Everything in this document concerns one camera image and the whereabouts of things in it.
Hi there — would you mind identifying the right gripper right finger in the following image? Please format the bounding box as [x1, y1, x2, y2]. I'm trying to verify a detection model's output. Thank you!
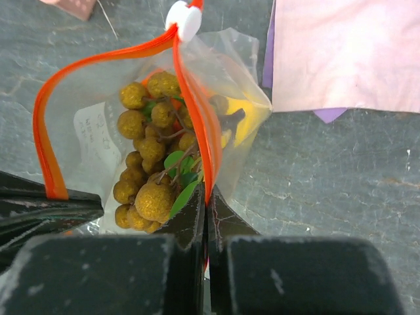
[207, 188, 404, 314]

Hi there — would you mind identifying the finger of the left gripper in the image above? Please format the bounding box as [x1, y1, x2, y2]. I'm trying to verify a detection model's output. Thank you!
[1, 171, 104, 272]

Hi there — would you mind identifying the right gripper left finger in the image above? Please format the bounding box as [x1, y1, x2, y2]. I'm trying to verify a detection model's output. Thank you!
[1, 186, 205, 314]

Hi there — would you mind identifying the brown longan bunch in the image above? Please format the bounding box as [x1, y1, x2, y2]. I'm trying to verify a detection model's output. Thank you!
[113, 81, 204, 234]

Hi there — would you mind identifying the clear zip top bag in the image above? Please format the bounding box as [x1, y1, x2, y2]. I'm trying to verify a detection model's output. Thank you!
[33, 1, 272, 233]

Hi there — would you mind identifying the yellow orange fruit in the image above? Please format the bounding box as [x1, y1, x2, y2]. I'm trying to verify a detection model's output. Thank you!
[221, 97, 272, 149]

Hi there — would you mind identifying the orange persimmon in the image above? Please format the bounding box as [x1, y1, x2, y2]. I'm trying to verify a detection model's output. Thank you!
[141, 71, 194, 131]

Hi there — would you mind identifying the purple cloth underneath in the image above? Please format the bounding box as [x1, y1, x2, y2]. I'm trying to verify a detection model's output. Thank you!
[262, 1, 347, 123]

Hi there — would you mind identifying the pink plastic basket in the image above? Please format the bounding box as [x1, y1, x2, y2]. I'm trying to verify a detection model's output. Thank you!
[41, 0, 97, 21]

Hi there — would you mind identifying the pink cloth with lettering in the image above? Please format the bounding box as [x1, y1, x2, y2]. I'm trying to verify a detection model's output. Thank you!
[272, 1, 419, 113]

